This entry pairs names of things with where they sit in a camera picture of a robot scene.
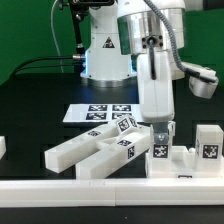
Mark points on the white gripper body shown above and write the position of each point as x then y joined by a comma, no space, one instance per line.
155,96

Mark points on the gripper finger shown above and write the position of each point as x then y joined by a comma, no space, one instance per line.
161,133

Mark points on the white tagged block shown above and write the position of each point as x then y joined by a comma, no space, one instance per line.
126,123

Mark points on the white chair seat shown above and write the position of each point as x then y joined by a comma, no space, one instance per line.
182,165

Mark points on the white long front beam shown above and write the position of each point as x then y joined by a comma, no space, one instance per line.
105,162

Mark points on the white long beam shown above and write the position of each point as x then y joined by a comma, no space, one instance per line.
105,162
67,154

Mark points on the white long back beam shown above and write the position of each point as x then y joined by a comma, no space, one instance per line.
67,154

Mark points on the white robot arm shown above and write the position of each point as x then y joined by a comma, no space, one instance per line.
140,39

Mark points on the white small tagged cube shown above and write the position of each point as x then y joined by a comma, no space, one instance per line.
172,127

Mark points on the white L-shaped fence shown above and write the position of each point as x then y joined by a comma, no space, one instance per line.
111,192

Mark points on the white marker tag board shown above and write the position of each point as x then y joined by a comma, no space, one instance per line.
83,113

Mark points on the white block at left edge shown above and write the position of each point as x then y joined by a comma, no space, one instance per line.
2,146

